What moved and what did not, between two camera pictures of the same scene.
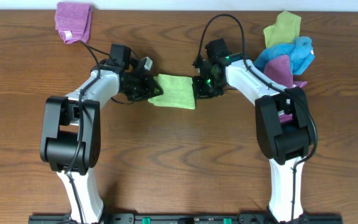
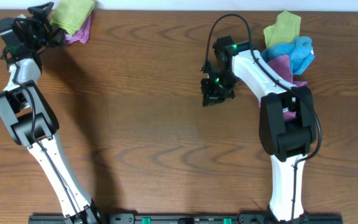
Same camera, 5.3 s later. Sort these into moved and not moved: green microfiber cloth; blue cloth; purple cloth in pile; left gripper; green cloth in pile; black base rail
Moved: left gripper; green microfiber cloth
Not moved: blue cloth; purple cloth in pile; green cloth in pile; black base rail
